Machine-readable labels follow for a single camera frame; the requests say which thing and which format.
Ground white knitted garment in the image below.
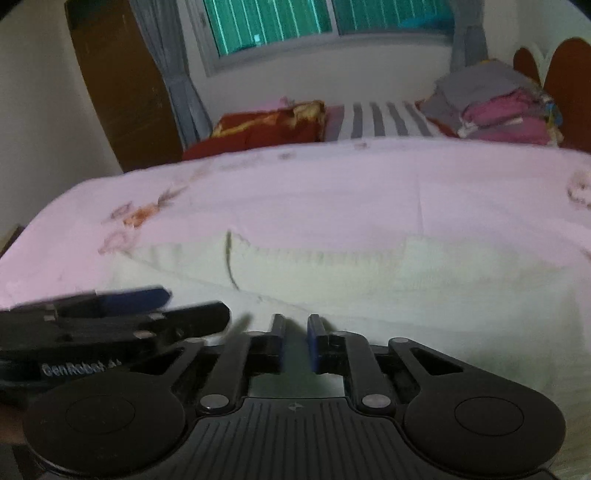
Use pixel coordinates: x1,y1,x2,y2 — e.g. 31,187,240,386
110,230,591,370

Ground stack of folded clothes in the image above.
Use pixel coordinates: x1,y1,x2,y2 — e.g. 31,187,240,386
416,60,564,147

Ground person's left hand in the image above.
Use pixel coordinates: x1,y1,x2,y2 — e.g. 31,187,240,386
0,405,26,445

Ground pink floral bed blanket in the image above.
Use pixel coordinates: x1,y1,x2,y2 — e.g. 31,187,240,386
0,137,591,476

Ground brown wooden door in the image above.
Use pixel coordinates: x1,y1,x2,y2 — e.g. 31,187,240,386
64,1,182,172

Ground red floral pillow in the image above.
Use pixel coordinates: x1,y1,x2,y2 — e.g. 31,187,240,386
182,100,327,161

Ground grey striped bed sheet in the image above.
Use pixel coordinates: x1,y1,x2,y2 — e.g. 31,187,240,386
325,101,453,142

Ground window with teal curtain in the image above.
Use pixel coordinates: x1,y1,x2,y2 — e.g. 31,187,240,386
186,0,454,75

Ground left grey curtain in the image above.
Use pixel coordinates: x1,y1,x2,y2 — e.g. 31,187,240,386
129,0,212,149

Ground grey curtain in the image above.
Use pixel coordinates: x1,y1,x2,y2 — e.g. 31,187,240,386
129,0,212,149
448,0,489,73

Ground right grey curtain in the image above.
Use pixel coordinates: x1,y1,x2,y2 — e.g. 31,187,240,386
448,0,489,73

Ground red white scalloped headboard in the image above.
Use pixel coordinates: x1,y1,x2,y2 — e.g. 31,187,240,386
513,37,591,153

